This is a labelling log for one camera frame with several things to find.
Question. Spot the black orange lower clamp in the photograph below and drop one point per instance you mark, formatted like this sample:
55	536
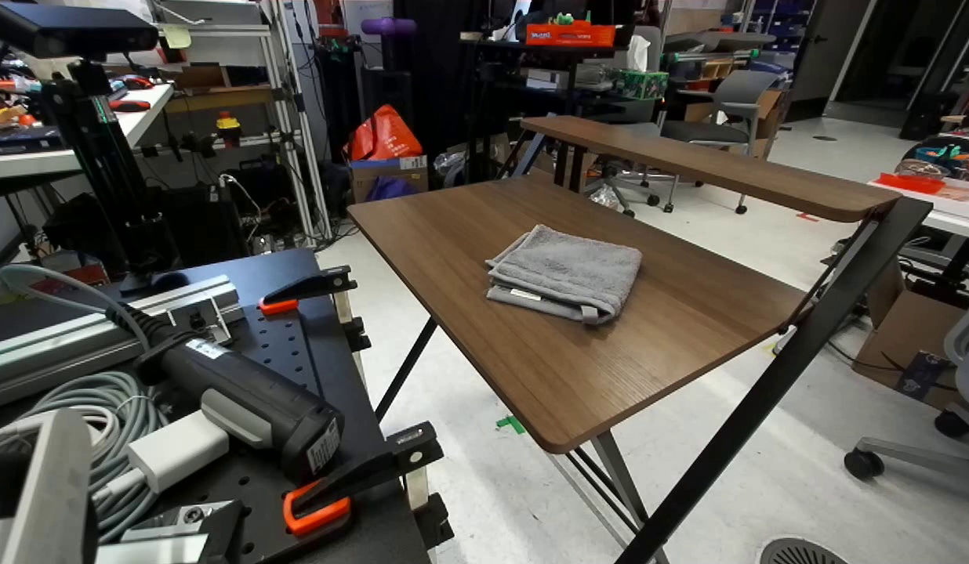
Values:
330	499

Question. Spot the grey office chair background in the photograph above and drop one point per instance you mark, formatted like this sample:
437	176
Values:
733	120

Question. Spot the grey chair right edge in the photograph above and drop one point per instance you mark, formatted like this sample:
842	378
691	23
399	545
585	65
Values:
952	420

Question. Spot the orange tray on shelf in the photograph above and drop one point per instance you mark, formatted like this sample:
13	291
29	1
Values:
570	36

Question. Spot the black grey power tool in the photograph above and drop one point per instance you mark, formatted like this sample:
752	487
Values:
252	402

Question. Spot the grey metal bracket foreground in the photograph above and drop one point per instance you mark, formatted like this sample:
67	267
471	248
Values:
44	467

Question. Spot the white table at right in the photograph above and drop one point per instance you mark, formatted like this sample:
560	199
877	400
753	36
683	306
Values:
944	195

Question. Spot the cardboard box right floor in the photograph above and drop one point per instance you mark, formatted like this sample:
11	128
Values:
914	327

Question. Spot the orange red bag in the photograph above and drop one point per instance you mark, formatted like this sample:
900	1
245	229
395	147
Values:
385	136

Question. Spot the brown wooden table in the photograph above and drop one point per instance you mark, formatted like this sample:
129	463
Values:
687	314

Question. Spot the black camera on tripod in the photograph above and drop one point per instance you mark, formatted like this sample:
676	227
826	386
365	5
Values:
74	28

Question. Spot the black tripod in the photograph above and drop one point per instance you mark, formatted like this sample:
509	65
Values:
79	104

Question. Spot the white power adapter block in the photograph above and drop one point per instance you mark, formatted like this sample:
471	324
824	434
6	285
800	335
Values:
176	449

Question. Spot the cardboard box under bag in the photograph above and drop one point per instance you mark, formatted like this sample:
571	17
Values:
376	179

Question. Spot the floor drain grate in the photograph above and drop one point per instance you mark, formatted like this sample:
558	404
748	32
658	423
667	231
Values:
799	551

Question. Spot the black perforated workbench plate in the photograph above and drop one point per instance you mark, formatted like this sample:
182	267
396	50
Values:
310	348

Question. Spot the black orange clamp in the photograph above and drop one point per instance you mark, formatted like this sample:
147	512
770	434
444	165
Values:
283	302
330	499

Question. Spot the black orange upper clamp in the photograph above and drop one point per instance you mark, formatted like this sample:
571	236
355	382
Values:
283	302

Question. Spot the grey cloth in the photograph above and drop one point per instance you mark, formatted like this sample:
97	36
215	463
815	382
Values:
563	272

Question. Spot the aluminium extrusion rail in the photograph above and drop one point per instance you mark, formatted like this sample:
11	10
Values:
89	343

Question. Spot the brown raised table shelf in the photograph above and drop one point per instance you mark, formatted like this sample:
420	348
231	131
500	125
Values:
800	188

